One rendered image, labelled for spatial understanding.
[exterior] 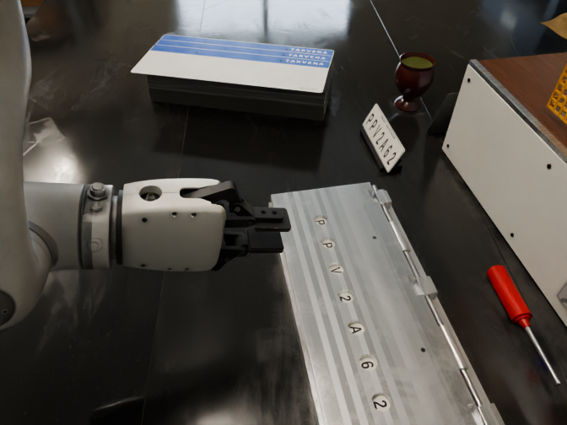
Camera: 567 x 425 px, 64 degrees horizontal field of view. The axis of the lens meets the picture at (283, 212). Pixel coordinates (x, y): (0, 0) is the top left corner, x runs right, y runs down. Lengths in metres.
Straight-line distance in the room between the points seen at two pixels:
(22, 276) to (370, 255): 0.47
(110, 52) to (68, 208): 0.95
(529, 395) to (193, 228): 0.47
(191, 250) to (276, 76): 0.56
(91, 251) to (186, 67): 0.64
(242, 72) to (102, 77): 0.41
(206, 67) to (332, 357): 0.66
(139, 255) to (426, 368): 0.36
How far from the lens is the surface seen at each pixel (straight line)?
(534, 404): 0.68
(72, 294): 0.75
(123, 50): 1.37
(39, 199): 0.46
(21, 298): 0.41
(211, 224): 0.45
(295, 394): 0.61
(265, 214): 0.48
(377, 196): 0.79
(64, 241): 0.45
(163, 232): 0.45
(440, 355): 0.62
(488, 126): 0.83
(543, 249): 0.75
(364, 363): 0.60
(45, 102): 1.20
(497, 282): 0.74
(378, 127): 0.94
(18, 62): 0.41
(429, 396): 0.59
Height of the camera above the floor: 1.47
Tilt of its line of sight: 45 degrees down
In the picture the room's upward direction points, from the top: straight up
